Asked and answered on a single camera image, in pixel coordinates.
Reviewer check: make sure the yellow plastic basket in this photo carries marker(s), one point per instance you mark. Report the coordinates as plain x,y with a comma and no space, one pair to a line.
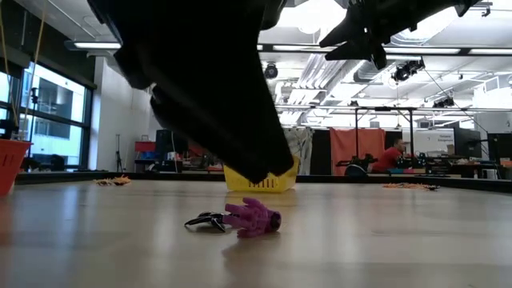
248,185

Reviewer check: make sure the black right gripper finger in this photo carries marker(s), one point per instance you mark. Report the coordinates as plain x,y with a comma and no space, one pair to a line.
356,52
348,34

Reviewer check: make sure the orange curtain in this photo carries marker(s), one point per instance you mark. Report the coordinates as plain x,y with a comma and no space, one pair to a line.
344,148

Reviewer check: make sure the white light strip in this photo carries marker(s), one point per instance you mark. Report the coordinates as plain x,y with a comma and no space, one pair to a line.
296,48
490,51
420,50
98,45

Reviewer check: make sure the thin black tripod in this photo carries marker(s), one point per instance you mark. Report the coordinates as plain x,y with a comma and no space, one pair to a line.
118,160

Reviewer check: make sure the red plastic basket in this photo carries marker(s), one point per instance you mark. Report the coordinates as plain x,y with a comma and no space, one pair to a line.
12,168

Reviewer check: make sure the black distant robot arm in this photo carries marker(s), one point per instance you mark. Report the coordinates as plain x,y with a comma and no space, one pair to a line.
356,166

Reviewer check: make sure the black ceiling spotlight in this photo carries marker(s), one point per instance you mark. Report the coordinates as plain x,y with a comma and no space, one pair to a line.
444,102
404,72

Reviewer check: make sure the cluttered distant workbench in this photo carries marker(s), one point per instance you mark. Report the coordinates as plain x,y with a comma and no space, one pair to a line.
460,170

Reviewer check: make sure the orange toy spider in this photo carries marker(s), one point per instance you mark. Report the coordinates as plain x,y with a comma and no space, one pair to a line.
394,186
414,186
122,181
104,182

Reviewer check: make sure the white wall sign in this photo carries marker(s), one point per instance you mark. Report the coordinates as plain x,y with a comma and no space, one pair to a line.
434,140

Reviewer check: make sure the black monitor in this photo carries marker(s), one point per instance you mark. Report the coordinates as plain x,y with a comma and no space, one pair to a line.
500,148
166,148
468,144

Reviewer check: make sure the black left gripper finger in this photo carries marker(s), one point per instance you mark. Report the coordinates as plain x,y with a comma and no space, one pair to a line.
224,128

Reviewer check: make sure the black curtain panel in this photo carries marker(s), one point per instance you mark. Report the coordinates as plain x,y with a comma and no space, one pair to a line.
322,152

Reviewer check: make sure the black toy spider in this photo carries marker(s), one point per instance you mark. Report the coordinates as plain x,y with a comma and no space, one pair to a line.
431,187
210,218

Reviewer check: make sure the black round ceiling camera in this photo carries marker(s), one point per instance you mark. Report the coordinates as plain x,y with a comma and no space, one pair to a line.
271,71

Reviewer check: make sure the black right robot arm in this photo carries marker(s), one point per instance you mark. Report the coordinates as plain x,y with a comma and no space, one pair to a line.
432,10

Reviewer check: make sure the black aluminium table frame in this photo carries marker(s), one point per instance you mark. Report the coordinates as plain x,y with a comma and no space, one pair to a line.
340,178

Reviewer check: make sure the silver air duct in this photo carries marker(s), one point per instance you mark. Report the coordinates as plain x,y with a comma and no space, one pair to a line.
370,72

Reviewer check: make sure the purple toy hand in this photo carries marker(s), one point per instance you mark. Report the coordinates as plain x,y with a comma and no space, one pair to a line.
252,219

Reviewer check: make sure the person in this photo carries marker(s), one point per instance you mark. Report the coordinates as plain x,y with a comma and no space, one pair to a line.
388,160

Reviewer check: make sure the red box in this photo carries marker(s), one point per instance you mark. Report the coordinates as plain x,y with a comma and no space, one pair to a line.
145,146

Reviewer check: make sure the patterned white cloth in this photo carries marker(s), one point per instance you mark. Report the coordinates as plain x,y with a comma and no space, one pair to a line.
302,148

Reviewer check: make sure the black gantry frame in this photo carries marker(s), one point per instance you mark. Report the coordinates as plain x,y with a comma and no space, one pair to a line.
384,108

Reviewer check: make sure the large window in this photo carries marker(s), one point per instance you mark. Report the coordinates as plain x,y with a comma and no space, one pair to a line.
52,104

